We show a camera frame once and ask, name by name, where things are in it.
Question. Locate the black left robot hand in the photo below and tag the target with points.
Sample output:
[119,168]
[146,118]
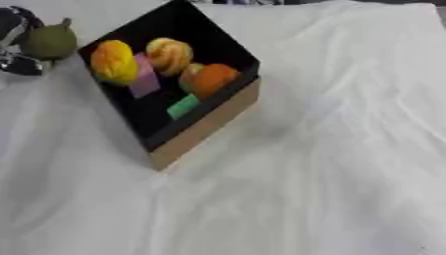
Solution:
[14,30]

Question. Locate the cream orange striped toy fruit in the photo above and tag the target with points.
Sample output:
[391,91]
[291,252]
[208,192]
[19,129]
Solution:
[169,54]

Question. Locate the yellow orange toy fruit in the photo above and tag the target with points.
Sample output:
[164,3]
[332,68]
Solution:
[114,62]

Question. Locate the green rectangular block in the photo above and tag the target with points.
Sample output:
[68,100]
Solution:
[183,107]

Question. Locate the purple rectangular block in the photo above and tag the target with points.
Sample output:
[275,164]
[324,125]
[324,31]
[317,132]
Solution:
[145,79]

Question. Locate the green toy pear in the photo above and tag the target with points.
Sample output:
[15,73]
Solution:
[51,41]

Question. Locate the tan cardboard box black inside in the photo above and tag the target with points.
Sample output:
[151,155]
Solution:
[191,132]

